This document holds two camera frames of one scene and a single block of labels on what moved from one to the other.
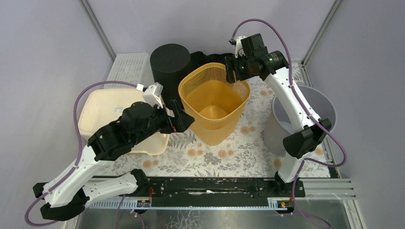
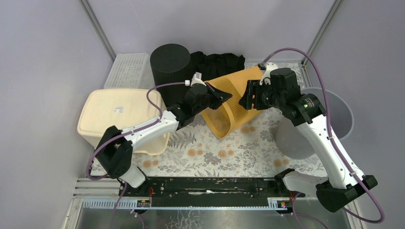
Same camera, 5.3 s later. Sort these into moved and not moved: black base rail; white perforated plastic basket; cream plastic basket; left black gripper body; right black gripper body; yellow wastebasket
Moved: left black gripper body; yellow wastebasket; right black gripper body
Not moved: white perforated plastic basket; cream plastic basket; black base rail
